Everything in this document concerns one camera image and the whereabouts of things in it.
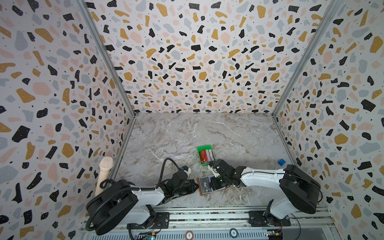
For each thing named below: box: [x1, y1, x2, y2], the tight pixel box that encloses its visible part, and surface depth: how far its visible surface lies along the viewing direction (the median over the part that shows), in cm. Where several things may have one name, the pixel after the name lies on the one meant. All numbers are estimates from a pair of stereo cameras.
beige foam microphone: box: [95, 156, 114, 197], surface depth 62 cm
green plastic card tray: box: [197, 145, 216, 166], surface depth 97 cm
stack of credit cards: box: [199, 149, 215, 164], surface depth 97 cm
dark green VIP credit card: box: [199, 176, 212, 194], surface depth 86 cm
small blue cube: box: [277, 158, 287, 167], surface depth 97 cm
